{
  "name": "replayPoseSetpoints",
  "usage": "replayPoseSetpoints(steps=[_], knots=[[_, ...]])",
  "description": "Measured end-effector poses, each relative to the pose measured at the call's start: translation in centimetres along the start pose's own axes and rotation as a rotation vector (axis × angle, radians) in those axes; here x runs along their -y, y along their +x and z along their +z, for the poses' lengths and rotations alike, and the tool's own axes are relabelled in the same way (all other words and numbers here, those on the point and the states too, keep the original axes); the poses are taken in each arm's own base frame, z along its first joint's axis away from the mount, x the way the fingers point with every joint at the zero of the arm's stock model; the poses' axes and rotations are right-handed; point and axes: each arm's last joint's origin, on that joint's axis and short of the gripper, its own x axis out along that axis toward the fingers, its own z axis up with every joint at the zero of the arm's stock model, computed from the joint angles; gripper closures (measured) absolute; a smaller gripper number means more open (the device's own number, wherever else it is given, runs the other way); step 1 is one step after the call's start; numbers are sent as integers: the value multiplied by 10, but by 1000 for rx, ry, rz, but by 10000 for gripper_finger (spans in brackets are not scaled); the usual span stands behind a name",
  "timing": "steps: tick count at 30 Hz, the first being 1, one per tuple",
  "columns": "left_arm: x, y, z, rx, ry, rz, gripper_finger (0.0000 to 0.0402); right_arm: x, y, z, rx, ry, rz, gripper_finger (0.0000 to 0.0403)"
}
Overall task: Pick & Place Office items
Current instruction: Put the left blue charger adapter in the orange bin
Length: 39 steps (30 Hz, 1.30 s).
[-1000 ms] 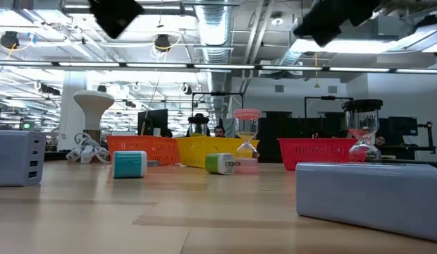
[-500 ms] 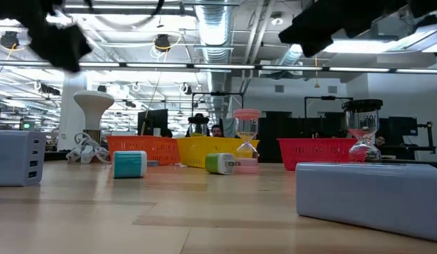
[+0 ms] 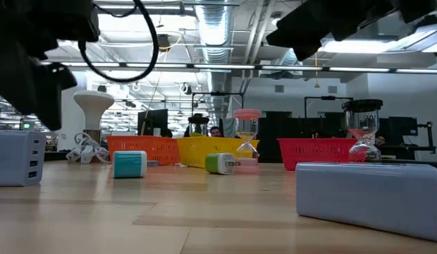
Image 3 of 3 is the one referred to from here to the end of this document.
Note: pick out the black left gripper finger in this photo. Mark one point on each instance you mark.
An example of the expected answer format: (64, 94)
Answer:
(28, 84)

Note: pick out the black hourglass red sand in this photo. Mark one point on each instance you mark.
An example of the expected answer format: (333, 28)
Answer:
(362, 105)

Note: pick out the green and white plug charger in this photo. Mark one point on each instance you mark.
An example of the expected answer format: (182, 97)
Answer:
(218, 163)

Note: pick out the long ceiling light strip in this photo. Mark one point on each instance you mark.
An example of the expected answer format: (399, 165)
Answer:
(359, 69)

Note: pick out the light blue power bank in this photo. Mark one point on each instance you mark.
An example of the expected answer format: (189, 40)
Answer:
(366, 197)

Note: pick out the orange plastic basket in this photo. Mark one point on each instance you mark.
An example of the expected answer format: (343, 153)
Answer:
(148, 148)

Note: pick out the black metal rig frame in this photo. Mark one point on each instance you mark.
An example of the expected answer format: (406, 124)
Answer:
(327, 97)
(218, 94)

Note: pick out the red plastic basket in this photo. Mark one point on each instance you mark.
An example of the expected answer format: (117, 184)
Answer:
(317, 150)

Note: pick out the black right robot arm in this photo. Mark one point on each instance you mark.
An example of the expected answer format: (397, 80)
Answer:
(416, 8)

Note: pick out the green lit sign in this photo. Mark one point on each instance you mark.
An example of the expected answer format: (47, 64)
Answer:
(27, 125)

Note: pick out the black cabinet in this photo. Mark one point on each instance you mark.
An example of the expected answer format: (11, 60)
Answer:
(268, 141)

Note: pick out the white cup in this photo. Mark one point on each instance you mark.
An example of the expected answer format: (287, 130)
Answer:
(156, 131)

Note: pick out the black computer monitor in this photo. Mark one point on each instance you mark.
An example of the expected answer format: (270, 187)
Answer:
(153, 120)
(401, 125)

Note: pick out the person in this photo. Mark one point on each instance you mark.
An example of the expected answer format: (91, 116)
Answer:
(215, 131)
(380, 140)

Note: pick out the light blue multi-port charger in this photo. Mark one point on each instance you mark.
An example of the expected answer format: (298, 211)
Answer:
(14, 158)

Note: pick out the silver ventilation duct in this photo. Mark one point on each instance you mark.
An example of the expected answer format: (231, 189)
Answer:
(215, 28)

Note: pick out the teal and white cube charger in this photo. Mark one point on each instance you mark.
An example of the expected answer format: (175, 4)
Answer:
(128, 164)

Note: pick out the pink hourglass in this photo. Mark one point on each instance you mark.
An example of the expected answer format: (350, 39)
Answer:
(246, 113)

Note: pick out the white mushroom-shaped lamp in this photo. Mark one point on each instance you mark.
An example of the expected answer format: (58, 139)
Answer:
(93, 104)

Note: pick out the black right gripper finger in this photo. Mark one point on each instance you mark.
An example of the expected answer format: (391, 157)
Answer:
(303, 28)

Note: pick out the yellow plastic basket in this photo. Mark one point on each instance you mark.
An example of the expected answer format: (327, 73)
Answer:
(194, 151)

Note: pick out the black hourglass yellow sand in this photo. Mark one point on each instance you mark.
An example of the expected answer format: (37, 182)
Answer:
(198, 120)

